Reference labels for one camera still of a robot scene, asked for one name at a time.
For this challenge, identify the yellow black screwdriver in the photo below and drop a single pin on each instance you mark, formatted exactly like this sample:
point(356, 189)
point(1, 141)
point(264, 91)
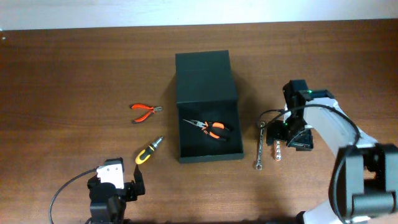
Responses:
point(145, 153)

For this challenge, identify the orange socket bit rail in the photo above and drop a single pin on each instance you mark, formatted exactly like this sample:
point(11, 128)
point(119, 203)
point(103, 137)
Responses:
point(277, 150)

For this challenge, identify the silver ring wrench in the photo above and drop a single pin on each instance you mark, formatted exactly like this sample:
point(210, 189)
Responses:
point(259, 151)

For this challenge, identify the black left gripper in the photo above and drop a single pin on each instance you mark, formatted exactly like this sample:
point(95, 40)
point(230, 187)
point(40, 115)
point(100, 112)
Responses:
point(129, 187)

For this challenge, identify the orange black needle-nose pliers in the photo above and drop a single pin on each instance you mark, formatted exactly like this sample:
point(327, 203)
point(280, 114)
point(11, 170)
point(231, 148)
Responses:
point(215, 130)

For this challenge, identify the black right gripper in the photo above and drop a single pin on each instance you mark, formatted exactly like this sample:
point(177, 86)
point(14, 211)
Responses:
point(305, 142)

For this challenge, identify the black open gift box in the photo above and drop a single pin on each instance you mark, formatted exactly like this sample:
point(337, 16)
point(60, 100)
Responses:
point(206, 91)

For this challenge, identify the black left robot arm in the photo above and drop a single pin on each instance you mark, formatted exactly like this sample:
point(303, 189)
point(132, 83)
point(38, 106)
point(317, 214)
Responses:
point(111, 211)

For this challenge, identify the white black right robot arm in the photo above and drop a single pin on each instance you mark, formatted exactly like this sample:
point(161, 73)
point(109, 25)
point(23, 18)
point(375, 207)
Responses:
point(363, 183)

